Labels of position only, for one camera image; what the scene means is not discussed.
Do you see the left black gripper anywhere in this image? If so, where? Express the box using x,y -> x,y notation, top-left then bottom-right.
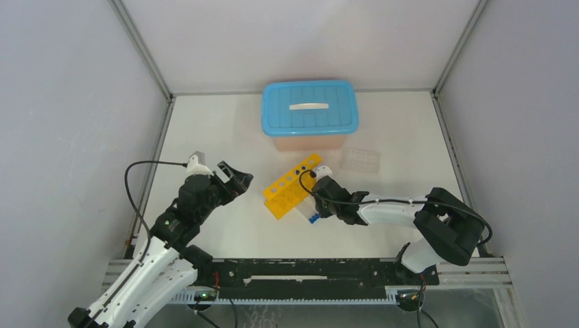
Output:
196,161 -> 253,223

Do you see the yellow test tube rack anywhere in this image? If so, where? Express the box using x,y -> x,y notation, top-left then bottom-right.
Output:
262,153 -> 322,220

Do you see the blue plastic box lid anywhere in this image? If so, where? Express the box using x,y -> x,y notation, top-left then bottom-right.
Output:
261,79 -> 359,137

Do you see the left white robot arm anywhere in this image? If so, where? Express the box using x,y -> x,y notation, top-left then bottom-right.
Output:
68,155 -> 254,327

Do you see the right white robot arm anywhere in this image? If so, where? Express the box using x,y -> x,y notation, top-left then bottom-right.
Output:
309,176 -> 490,284

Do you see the blue-capped tube bundle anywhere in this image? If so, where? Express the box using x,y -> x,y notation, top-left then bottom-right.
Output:
296,198 -> 320,224

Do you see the clear plastic well plate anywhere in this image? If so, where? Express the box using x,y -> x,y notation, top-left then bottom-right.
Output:
340,148 -> 381,174

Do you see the pink plastic storage box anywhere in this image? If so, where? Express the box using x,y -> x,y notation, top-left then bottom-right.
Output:
272,135 -> 348,152

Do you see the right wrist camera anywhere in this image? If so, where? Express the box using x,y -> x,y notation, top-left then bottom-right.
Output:
313,165 -> 333,180

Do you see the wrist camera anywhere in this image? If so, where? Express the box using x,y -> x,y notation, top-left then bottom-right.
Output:
186,151 -> 213,176
313,165 -> 333,180

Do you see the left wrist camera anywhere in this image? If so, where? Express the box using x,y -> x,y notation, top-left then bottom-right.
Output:
186,151 -> 213,176

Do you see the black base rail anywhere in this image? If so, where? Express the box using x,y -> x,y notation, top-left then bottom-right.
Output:
184,245 -> 440,301

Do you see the right black cable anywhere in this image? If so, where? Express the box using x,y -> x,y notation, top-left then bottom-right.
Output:
298,169 -> 494,247

